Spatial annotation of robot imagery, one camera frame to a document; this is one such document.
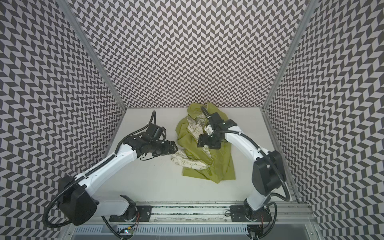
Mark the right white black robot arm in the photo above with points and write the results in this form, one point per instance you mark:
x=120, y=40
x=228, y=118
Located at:
x=268, y=172

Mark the green jacket with printed lining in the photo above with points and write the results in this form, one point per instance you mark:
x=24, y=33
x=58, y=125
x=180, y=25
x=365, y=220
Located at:
x=202, y=163

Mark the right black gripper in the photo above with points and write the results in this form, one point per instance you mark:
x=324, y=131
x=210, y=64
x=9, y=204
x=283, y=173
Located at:
x=207, y=140

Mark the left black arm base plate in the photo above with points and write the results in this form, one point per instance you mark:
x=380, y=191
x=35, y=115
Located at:
x=133, y=214

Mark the small green circuit board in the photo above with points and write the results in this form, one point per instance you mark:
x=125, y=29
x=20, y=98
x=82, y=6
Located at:
x=127, y=231

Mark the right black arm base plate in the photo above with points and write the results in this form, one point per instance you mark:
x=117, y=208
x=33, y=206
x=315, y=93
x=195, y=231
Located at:
x=246, y=214

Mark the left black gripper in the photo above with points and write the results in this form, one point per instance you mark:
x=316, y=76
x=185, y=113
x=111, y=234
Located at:
x=167, y=149

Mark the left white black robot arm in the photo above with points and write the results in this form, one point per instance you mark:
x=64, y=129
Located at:
x=79, y=201

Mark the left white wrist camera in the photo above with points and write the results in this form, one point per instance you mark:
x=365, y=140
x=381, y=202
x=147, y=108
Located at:
x=208, y=129

